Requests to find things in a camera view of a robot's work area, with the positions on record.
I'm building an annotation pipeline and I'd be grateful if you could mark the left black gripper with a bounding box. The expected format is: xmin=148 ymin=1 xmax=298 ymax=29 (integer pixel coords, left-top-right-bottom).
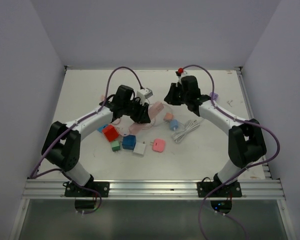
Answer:
xmin=122 ymin=97 xmax=150 ymax=124

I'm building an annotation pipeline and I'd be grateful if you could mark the pink power strip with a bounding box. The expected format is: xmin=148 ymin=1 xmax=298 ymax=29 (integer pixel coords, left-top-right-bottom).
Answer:
xmin=128 ymin=101 xmax=164 ymax=135

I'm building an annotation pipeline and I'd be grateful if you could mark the orange usb charger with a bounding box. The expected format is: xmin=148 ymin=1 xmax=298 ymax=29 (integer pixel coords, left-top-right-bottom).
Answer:
xmin=163 ymin=112 xmax=174 ymax=123

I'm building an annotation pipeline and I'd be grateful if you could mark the pale blue usb charger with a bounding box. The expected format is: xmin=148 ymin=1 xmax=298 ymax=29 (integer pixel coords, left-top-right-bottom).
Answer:
xmin=169 ymin=118 xmax=180 ymax=131

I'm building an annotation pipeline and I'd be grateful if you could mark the blue cube plug adapter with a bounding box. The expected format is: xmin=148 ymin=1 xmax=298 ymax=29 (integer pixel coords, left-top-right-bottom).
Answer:
xmin=121 ymin=135 xmax=137 ymax=151

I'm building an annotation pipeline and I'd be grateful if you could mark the coral plug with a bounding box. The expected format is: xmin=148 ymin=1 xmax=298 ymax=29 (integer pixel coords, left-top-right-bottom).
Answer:
xmin=151 ymin=138 xmax=166 ymax=153

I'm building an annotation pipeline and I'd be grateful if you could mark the white charger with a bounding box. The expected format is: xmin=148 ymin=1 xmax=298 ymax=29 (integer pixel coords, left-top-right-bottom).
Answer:
xmin=133 ymin=142 xmax=147 ymax=157

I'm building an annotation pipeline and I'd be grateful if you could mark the red cube socket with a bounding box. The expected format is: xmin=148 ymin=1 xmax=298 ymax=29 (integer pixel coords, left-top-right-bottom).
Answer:
xmin=102 ymin=125 xmax=119 ymax=142

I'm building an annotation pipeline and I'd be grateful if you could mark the white cable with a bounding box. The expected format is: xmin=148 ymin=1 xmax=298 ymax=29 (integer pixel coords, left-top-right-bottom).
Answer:
xmin=170 ymin=118 xmax=206 ymax=144

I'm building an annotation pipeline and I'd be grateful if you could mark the green plug adapter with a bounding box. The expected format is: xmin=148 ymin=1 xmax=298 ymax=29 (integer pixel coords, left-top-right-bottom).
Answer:
xmin=110 ymin=140 xmax=121 ymax=152

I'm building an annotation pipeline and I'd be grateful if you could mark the purple power strip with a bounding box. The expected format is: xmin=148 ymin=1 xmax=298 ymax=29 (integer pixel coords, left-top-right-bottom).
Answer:
xmin=209 ymin=92 xmax=219 ymax=101

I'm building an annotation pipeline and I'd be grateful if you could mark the light blue plug adapter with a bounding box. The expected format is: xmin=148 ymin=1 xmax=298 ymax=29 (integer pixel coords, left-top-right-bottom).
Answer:
xmin=97 ymin=124 xmax=108 ymax=134

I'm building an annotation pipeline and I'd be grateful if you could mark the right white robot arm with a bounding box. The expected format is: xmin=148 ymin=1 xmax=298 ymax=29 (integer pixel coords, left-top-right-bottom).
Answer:
xmin=164 ymin=75 xmax=267 ymax=197

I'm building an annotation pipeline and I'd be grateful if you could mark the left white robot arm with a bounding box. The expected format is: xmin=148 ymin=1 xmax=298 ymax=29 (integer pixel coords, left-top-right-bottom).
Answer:
xmin=41 ymin=85 xmax=153 ymax=197

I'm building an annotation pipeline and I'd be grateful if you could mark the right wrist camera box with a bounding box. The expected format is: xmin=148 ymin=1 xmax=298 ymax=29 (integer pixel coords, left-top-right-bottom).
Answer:
xmin=175 ymin=67 xmax=189 ymax=84

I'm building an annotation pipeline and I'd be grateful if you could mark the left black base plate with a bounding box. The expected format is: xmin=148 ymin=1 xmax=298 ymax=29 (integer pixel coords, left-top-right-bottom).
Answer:
xmin=62 ymin=181 xmax=110 ymax=198

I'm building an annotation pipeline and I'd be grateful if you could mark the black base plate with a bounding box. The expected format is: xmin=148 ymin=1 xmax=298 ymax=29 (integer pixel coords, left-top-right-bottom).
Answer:
xmin=196 ymin=181 xmax=243 ymax=198
xmin=62 ymin=181 xmax=110 ymax=198

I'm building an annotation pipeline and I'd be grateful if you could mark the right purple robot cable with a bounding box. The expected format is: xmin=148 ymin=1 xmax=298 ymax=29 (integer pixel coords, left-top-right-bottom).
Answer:
xmin=182 ymin=64 xmax=281 ymax=240

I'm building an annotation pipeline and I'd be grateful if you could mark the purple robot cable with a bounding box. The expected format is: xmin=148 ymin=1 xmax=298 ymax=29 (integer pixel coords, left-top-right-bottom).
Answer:
xmin=182 ymin=64 xmax=281 ymax=240
xmin=29 ymin=66 xmax=144 ymax=216

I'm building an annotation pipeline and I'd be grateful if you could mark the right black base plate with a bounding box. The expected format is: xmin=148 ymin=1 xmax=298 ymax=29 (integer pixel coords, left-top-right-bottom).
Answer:
xmin=196 ymin=181 xmax=243 ymax=198

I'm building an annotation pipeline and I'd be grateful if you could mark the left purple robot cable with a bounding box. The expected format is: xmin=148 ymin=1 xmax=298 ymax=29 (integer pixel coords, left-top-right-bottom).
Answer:
xmin=29 ymin=66 xmax=144 ymax=216

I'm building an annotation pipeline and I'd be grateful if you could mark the aluminium front rail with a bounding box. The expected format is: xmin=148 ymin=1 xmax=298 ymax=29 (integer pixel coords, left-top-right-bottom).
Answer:
xmin=22 ymin=179 xmax=285 ymax=200

